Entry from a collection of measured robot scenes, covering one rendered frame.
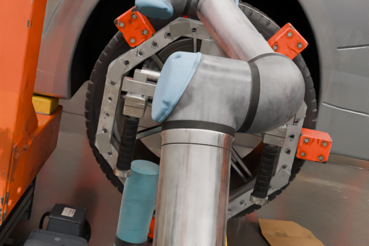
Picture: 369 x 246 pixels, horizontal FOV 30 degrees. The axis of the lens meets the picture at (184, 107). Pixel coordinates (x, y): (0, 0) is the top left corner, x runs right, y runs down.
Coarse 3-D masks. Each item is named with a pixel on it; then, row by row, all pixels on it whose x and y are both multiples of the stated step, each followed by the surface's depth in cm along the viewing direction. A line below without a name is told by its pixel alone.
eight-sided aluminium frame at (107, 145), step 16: (160, 32) 180; (176, 32) 179; (192, 32) 180; (208, 32) 179; (144, 48) 181; (160, 48) 181; (112, 64) 182; (128, 64) 182; (112, 80) 183; (112, 96) 185; (112, 112) 186; (304, 112) 184; (112, 128) 187; (288, 128) 185; (96, 144) 188; (112, 144) 188; (288, 144) 186; (112, 160) 189; (288, 160) 187; (272, 176) 189; (288, 176) 188; (240, 192) 195; (272, 192) 190; (240, 208) 191
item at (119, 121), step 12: (156, 60) 192; (120, 96) 195; (120, 108) 203; (120, 120) 202; (120, 132) 199; (144, 132) 198; (156, 132) 198; (144, 156) 212; (156, 156) 220; (240, 156) 200; (252, 156) 215; (240, 168) 213; (252, 168) 206; (240, 180) 203; (252, 180) 198
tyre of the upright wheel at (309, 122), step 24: (240, 0) 206; (264, 24) 187; (120, 48) 190; (96, 72) 192; (96, 96) 193; (312, 96) 191; (96, 120) 195; (312, 120) 193; (120, 192) 201; (240, 216) 202
